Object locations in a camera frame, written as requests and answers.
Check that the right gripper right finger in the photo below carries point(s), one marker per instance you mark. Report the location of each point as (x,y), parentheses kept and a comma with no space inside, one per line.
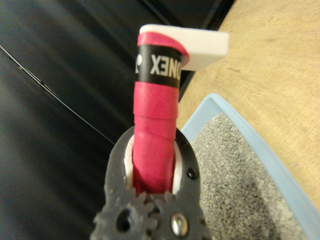
(192,195)

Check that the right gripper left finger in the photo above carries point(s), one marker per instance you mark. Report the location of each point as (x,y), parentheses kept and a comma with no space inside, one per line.
(115,180)

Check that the blue litter tray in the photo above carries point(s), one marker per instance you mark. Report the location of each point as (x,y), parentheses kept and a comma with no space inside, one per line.
(225,175)

